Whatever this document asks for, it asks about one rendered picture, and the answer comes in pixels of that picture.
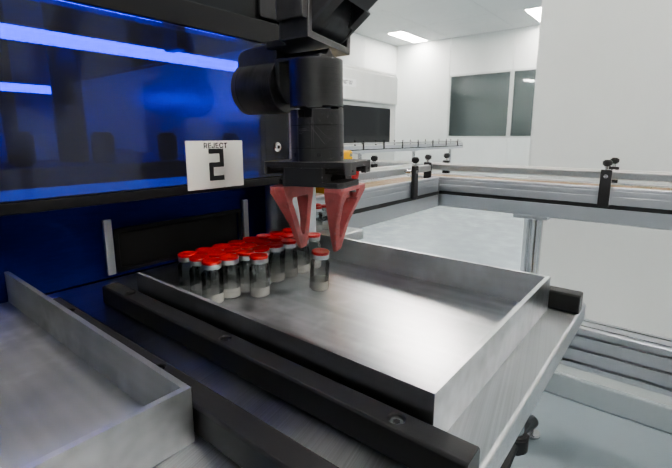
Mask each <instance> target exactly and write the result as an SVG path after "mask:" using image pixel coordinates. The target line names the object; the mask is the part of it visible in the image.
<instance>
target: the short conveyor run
mask: <svg viewBox="0 0 672 468"><path fill-rule="evenodd" d="M371 160H372V161H373V164H371V168H370V172H366V173H361V171H359V177H358V179H359V183H365V190H364V192H363V194H362V196H361V198H360V200H359V202H358V204H357V206H356V208H355V210H354V212H353V214H352V216H351V218H350V221H349V223H348V227H352V228H358V229H359V228H363V227H366V226H370V225H373V224H377V223H380V222H384V221H388V220H391V219H395V218H398V217H402V216H405V215H409V214H412V213H416V212H419V211H423V210H427V209H430V208H434V207H438V203H439V177H431V178H418V173H420V172H427V171H431V165H420V166H417V163H418V162H419V158H418V157H413V158H412V160H411V162H413V163H414V166H412V164H404V165H394V166H384V167H378V164H376V161H377V160H378V157H377V156H372V157H371ZM405 174H411V177H410V176H407V175H405ZM398 175H399V176H398ZM390 176H391V177H390ZM383 177H384V178H383ZM368 179H369V180H368ZM361 180H362V181H361ZM316 203H319V204H321V205H323V204H325V197H324V194H321V193H316Z"/></svg>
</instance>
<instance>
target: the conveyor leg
mask: <svg viewBox="0 0 672 468"><path fill-rule="evenodd" d="M513 217H517V218H524V227H523V239H522V251H521V263H520V271H523V272H529V273H534V274H539V263H540V252H541V241H542V230H543V220H544V221H547V220H549V219H551V218H548V217H539V216H530V215H521V214H513ZM524 429H525V425H524V427H523V428H522V430H521V432H520V434H519V435H518V437H517V438H521V437H523V436H524Z"/></svg>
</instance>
